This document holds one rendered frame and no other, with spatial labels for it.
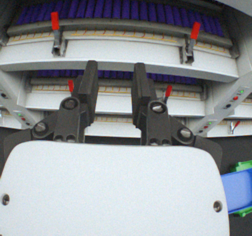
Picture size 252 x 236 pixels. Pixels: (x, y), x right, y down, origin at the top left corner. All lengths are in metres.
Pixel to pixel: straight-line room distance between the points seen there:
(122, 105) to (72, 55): 0.23
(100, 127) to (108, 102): 0.20
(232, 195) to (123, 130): 0.64
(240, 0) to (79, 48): 0.32
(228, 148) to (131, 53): 0.81
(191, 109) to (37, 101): 0.50
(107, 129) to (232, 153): 0.72
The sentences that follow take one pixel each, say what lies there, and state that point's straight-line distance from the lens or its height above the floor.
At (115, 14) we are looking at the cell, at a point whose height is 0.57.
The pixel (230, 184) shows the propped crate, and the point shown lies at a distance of 0.89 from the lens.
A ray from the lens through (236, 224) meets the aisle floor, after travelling 1.02.
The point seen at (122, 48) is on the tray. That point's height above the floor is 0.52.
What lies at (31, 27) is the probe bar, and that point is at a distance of 0.40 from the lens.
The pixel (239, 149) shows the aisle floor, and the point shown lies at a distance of 1.06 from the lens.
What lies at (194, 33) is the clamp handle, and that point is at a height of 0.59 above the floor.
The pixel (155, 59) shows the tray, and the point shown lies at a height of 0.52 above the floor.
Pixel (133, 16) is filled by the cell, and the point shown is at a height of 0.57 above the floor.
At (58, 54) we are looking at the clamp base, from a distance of 0.35.
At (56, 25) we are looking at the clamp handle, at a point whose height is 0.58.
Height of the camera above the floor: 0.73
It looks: 59 degrees down
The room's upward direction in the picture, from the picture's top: 9 degrees clockwise
